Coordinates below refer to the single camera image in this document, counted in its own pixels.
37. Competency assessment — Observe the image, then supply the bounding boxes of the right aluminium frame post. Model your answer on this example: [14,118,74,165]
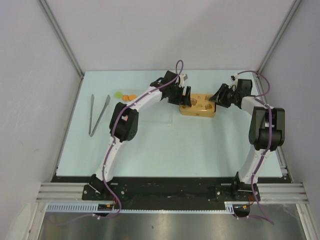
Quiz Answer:
[257,0,303,73]

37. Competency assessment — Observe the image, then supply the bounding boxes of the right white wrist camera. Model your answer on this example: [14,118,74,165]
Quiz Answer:
[229,73,239,89]

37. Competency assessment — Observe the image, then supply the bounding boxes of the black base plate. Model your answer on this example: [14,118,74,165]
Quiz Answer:
[51,174,292,203]

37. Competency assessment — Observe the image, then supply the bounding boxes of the white slotted cable duct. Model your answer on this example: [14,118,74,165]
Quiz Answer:
[46,202,250,214]

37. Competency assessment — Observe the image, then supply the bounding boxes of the left aluminium frame post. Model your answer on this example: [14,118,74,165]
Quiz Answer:
[37,0,84,79]

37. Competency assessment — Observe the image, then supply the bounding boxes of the clear plastic tray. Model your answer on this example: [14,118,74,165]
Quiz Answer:
[107,89,175,126]

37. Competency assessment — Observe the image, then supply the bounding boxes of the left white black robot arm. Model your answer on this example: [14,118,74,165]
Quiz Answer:
[89,70,192,200]

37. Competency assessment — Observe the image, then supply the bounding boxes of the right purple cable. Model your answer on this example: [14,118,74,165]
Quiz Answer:
[233,70,275,225]

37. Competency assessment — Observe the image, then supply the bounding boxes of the gold cookie tin box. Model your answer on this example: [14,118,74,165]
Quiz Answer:
[180,111,216,118]

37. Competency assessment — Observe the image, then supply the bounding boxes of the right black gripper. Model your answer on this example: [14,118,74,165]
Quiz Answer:
[209,83,240,108]

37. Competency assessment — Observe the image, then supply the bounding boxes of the green sandwich cookie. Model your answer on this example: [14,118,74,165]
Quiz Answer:
[114,91,123,99]

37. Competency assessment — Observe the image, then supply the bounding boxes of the aluminium frame post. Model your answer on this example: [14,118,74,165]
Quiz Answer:
[37,0,84,79]
[257,0,303,73]

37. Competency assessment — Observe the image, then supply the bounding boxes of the aluminium rail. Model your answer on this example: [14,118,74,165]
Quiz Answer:
[36,182,309,204]

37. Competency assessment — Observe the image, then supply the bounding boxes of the metal tongs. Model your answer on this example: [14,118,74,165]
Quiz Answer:
[88,94,112,138]

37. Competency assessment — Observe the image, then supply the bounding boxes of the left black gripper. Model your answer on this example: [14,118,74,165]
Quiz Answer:
[168,84,192,108]

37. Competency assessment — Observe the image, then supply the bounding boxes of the purple cable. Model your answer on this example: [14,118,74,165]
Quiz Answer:
[102,59,186,221]
[233,70,275,225]

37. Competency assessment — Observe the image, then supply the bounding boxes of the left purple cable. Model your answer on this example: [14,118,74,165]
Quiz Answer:
[102,59,186,221]

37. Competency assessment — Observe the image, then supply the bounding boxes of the silver tin lid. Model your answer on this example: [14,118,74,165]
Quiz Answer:
[179,93,216,112]

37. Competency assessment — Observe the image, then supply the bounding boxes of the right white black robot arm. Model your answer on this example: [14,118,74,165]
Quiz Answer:
[209,76,285,201]

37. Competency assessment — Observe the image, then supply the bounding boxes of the orange round cookie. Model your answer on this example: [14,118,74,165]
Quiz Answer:
[129,94,137,100]

